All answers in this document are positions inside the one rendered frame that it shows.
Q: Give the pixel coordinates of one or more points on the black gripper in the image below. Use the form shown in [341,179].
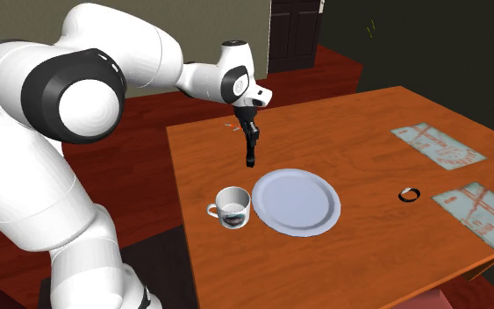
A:
[246,117]

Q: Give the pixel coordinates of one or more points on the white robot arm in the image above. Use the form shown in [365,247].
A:
[24,171]

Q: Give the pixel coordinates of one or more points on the small thin orange stick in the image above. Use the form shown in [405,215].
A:
[230,125]

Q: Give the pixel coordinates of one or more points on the white mug with dark print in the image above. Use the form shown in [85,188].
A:
[231,209]

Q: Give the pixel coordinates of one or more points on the white round plate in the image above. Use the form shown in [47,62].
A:
[295,202]

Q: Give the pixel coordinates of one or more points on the dark panelled door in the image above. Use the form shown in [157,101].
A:
[293,34]

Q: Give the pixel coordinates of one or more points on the dark robot stand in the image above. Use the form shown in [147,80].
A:
[161,274]

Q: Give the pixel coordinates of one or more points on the orange wooden table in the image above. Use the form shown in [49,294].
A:
[357,265]

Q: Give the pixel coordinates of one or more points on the pale blue red-patterned placemat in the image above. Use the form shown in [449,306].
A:
[439,145]
[482,214]

